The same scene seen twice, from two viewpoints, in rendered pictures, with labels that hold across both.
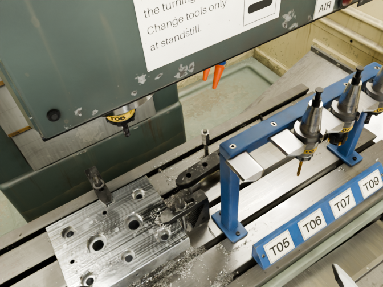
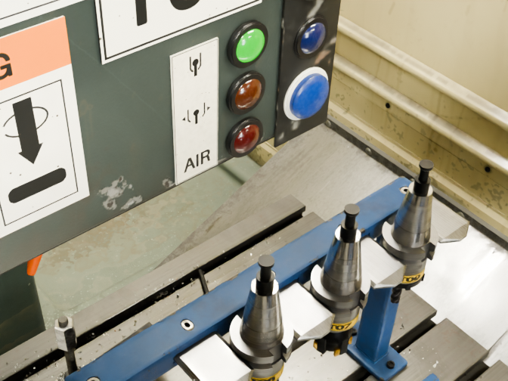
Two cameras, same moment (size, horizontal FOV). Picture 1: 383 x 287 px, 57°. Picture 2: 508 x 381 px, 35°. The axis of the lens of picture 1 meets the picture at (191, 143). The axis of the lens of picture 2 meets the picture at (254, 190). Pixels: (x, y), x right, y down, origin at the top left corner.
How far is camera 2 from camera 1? 0.15 m
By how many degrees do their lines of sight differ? 12
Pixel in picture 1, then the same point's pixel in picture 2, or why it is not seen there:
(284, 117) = (210, 307)
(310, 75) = (315, 171)
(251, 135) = (137, 354)
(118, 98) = not seen: outside the picture
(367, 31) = (414, 88)
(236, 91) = (167, 199)
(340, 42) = (369, 106)
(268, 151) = not seen: hidden behind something
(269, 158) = not seen: hidden behind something
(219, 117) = (125, 260)
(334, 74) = (361, 170)
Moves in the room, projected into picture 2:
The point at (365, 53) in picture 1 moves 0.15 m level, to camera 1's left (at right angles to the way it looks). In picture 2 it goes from (416, 132) to (338, 141)
